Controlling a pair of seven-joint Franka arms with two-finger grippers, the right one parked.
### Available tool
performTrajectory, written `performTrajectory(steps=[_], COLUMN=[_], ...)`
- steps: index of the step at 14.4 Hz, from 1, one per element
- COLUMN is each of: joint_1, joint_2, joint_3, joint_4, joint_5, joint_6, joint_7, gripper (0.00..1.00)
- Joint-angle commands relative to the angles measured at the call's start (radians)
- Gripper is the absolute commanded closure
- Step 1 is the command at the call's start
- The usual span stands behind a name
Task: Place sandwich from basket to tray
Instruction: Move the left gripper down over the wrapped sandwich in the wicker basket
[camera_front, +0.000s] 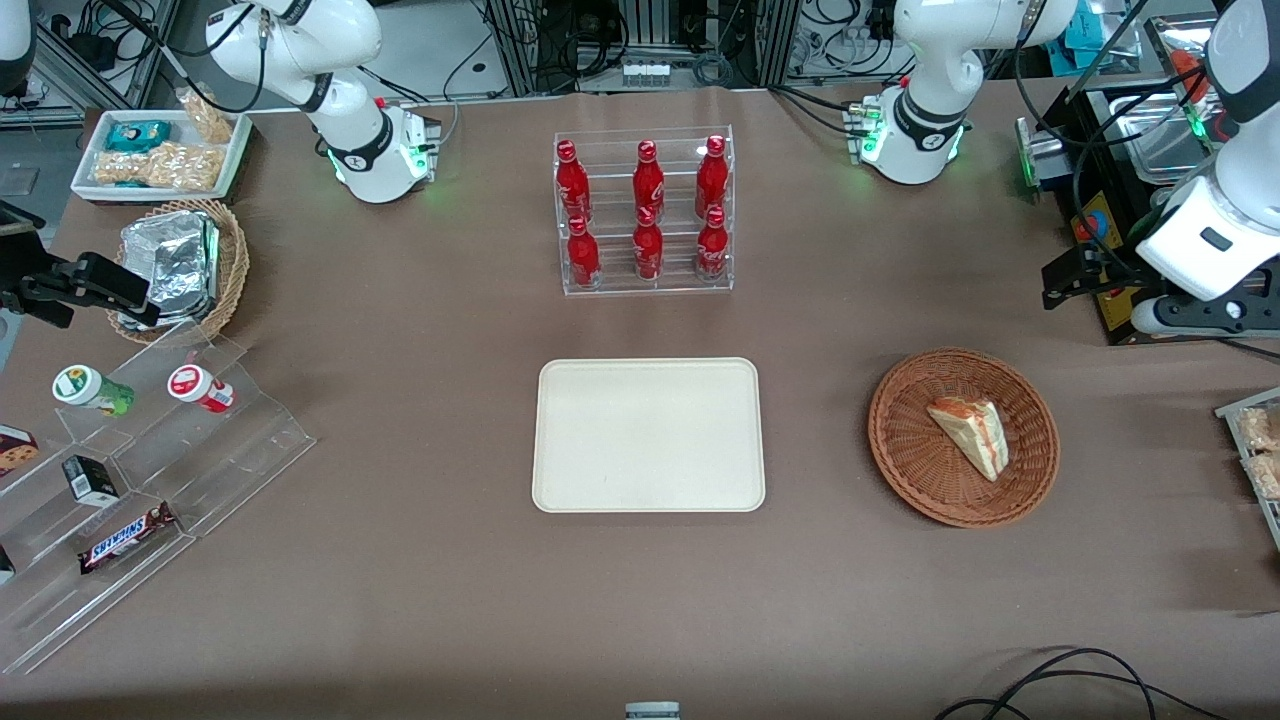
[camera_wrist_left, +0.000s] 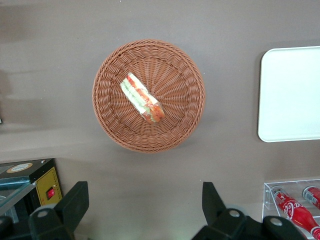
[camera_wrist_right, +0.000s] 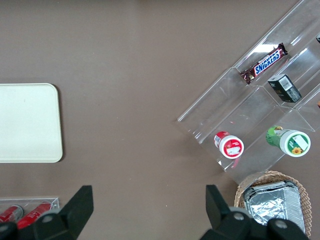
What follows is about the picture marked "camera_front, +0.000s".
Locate green lidded small bottle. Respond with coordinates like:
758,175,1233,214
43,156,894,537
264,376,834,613
52,364,136,418

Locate brown snickers bar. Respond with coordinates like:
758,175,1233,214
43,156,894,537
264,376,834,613
78,501,179,576

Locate red cola bottle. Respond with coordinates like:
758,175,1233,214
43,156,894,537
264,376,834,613
695,135,730,219
696,205,731,281
632,140,667,223
633,207,666,282
555,140,593,223
567,215,603,289

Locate black food warmer cabinet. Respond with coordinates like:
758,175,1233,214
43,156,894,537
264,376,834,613
1015,78,1280,347

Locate black floor cable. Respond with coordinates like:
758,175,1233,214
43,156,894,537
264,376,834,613
935,647,1233,720

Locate light wicker basket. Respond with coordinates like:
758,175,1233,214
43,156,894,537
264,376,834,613
104,198,251,347

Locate red lidded small bottle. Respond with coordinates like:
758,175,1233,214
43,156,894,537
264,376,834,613
166,364,237,414

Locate brown cookie box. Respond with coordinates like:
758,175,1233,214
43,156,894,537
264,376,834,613
0,425,41,479

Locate teal snack packet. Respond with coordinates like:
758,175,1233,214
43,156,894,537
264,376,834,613
105,120,173,154

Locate cream rectangular tray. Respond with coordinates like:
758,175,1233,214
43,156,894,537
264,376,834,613
531,357,767,515

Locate round brown wicker basket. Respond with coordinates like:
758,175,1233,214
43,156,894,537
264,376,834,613
868,347,1061,529

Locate large clear peanut snack bag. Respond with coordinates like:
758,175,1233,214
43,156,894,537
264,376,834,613
92,142,223,193

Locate clear acrylic bottle rack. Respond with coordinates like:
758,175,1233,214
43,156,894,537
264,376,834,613
553,125,735,297

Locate white edge tray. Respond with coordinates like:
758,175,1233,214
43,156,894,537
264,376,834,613
1214,385,1280,553

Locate silver foil package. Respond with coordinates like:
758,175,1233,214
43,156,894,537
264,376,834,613
117,209,222,329

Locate small black carton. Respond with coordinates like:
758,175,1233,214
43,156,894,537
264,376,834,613
61,454,121,507

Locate triangular sandwich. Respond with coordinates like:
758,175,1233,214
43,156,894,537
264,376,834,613
926,397,1011,483

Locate black arm base cables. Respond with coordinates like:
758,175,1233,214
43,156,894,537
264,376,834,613
768,84,863,137

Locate white rectangular snack tray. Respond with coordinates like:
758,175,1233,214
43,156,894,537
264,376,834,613
70,108,254,206

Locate small clear peanut snack bag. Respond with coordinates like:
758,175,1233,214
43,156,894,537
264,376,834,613
177,87,237,145

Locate clear acrylic stepped shelf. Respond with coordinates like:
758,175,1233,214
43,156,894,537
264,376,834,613
0,325,318,677

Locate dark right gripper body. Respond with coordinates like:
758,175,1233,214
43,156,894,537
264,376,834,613
0,200,51,293

